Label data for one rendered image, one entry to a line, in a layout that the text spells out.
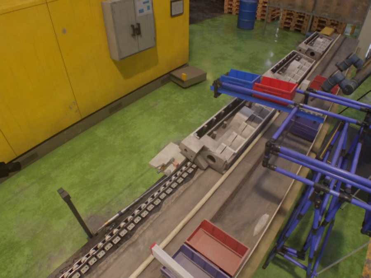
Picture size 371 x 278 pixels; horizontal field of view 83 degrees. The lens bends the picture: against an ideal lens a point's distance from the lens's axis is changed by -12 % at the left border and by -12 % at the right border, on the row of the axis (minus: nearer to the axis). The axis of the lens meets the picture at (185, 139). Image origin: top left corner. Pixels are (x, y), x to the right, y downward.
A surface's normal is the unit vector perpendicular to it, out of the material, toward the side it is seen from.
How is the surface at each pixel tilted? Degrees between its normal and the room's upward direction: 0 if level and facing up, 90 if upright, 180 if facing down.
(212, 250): 0
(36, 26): 90
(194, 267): 0
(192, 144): 38
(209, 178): 0
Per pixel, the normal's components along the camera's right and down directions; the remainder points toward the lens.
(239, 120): -0.35, -0.11
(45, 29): 0.78, 0.42
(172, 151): 0.00, -0.75
